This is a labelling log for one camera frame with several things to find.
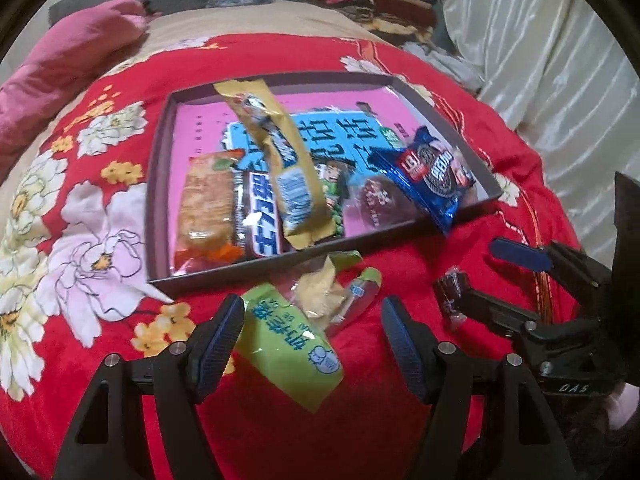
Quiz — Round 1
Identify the orange rice cracker packet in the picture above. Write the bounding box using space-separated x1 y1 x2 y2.
172 150 246 277

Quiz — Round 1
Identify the shallow grey box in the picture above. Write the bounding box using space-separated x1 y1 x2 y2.
145 72 503 290

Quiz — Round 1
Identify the long yellow snack bar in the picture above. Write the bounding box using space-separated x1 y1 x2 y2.
213 76 335 250

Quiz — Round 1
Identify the clear yellow candy packet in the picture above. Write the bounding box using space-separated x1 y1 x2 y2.
280 250 383 333

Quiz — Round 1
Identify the red floral blanket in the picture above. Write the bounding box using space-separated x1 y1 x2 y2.
0 35 581 480

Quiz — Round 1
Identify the pink book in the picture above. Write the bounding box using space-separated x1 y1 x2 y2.
170 87 406 191

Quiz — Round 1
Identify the pale crumpled cloth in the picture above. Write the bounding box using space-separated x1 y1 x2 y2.
405 42 483 93

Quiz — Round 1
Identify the black green pea packet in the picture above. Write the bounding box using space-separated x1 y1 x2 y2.
315 157 353 238

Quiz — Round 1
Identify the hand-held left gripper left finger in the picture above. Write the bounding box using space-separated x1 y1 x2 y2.
52 294 246 480

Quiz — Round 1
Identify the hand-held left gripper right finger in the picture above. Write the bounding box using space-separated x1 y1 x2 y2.
381 296 576 480

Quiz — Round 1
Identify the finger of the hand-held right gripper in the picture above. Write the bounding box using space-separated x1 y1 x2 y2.
436 274 538 333
490 238 601 286

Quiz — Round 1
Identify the brown chocolate bar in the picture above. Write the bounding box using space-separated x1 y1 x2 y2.
235 170 291 261

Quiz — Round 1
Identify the pink quilt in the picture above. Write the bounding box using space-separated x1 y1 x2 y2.
0 0 148 171

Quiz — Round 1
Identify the white curtain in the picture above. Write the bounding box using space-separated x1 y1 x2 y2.
435 0 640 271

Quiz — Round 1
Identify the pile of folded clothes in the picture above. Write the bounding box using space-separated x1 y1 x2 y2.
300 0 441 46

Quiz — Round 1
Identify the clear dark cake packet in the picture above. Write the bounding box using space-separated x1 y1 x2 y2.
345 172 418 236

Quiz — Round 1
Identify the blue cookie packet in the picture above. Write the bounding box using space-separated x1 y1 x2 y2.
367 126 476 236

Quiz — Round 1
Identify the light green snack packet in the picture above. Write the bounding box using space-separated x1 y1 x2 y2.
235 282 345 413

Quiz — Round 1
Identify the small dark candy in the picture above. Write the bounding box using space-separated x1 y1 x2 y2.
434 266 468 331

